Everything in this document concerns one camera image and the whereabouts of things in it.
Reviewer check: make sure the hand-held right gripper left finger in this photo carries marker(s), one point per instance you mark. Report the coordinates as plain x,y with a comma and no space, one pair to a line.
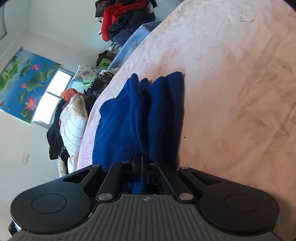
137,165

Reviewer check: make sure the white puffy jacket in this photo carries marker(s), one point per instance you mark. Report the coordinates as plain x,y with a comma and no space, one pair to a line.
72,125

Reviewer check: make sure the dark clothes pile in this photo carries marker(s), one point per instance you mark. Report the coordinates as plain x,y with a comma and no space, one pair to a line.
129,22

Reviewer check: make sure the red jacket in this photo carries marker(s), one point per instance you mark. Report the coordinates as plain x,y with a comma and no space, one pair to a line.
111,16

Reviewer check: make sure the light blue blanket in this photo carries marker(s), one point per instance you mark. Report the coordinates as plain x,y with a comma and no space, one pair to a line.
138,34

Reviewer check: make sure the black white patterned cloth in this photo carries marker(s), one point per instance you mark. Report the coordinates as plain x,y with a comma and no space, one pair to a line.
114,46

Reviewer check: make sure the lotus flower wall poster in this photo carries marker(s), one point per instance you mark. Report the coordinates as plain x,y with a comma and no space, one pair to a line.
25,81

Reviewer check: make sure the blue garment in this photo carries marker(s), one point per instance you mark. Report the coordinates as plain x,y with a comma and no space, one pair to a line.
138,115

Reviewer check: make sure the black thread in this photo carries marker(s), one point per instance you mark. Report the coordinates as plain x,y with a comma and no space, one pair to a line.
245,19

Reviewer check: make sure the orange garment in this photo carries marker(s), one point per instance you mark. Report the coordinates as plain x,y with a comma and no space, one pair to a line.
69,93

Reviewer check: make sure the pink blanket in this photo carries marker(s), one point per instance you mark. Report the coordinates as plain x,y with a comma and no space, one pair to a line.
219,81

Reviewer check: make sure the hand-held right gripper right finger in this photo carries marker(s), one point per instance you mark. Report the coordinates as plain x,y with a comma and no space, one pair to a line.
148,172

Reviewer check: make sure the black garment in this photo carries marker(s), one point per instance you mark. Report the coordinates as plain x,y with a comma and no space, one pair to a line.
54,139

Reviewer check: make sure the floral grey pillow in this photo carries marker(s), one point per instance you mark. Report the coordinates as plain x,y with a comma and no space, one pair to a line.
84,71

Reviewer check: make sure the white printed quilt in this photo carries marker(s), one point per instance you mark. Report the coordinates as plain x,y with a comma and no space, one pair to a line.
64,165

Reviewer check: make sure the window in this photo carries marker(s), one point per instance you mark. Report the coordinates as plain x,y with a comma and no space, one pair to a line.
53,99

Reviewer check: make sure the dark patterned garment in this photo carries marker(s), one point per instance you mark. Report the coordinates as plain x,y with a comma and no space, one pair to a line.
101,83

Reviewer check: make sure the white wall switch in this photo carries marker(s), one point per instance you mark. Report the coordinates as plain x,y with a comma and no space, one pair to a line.
25,158

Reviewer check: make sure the green and black bag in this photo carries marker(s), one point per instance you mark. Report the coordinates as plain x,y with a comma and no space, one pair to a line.
104,61

